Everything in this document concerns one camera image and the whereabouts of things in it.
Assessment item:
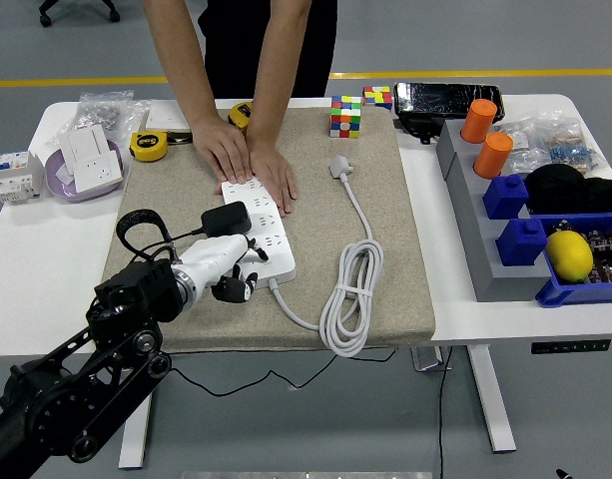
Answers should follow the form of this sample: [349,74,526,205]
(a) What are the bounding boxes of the white power strip cord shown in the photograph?
[268,155,385,358]

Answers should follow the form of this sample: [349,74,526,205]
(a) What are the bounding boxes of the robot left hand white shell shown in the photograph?
[178,233,270,304]

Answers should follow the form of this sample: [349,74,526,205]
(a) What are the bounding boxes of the grey stepped block holder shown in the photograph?
[435,119,554,303]

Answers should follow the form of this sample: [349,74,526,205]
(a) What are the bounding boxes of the white table leg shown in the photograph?
[118,354,158,471]
[467,344,516,454]

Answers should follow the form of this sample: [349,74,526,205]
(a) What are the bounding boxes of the black cloth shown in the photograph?
[523,163,612,216]

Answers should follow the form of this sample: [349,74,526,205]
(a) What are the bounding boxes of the small yellow tape measure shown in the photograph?
[228,101,254,131]

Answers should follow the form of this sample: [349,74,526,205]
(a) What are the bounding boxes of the grey-brown mat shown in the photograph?
[101,106,436,356]

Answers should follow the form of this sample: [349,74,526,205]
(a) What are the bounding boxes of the yellow lemon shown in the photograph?
[544,231,595,284]

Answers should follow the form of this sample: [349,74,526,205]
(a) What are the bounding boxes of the white circuit breaker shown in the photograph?
[0,149,46,205]

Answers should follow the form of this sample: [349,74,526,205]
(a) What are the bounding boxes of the black office chair base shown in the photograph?
[38,0,122,28]

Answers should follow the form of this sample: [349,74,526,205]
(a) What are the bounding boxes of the white power strip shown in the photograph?
[220,175,297,288]

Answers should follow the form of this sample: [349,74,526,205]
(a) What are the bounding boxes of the black desk control panel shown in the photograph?
[530,338,612,355]

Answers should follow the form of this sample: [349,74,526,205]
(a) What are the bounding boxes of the person's right hand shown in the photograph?
[191,115,255,184]

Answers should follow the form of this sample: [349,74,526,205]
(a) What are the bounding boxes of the person's left hand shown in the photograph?
[248,139,300,219]

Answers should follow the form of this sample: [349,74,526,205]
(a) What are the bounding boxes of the blue square block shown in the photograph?
[494,218,550,267]
[482,173,530,221]

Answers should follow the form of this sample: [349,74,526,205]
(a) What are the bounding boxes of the bag of blue resistors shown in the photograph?
[539,112,611,177]

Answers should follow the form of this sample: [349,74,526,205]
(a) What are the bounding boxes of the purple plate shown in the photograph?
[44,139,125,204]

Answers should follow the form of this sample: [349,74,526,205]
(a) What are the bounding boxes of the blue plastic bin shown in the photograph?
[534,212,612,308]

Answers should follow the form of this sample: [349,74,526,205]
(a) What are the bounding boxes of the bag of small parts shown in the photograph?
[494,119,551,176]

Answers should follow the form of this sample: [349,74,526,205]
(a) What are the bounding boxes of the orange cylinder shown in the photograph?
[473,131,515,180]
[459,98,499,145]

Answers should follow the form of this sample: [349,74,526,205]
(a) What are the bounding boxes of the person's torso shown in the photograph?
[198,0,338,100]

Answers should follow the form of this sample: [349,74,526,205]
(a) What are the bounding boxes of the bag of metal screws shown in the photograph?
[75,89,152,146]

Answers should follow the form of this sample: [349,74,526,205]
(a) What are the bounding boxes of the thin black adapter cord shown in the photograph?
[135,228,397,398]

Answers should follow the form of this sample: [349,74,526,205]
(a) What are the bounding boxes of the black power adapter plug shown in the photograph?
[200,201,253,237]

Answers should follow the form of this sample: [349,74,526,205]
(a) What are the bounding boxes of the white switch box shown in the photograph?
[55,123,112,176]

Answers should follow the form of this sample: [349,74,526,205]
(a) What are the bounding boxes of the white wall switch panel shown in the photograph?
[144,99,192,132]

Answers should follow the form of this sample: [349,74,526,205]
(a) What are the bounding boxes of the black hanging cable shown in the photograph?
[437,346,454,479]

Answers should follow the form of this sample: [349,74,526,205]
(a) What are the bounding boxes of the dark capacitors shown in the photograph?
[584,228,612,285]

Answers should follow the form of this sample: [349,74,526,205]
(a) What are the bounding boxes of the large Rubik's cube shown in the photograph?
[329,94,363,140]

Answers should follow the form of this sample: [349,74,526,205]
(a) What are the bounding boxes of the large yellow tape measure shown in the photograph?
[129,129,195,163]

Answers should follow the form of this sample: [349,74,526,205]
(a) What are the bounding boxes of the small Rubik's cube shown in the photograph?
[361,85,394,112]

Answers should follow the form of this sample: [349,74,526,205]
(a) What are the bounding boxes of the white wall socket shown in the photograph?
[73,152,125,195]

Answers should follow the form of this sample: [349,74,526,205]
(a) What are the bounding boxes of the grey under-desk bracket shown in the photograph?
[410,346,452,373]

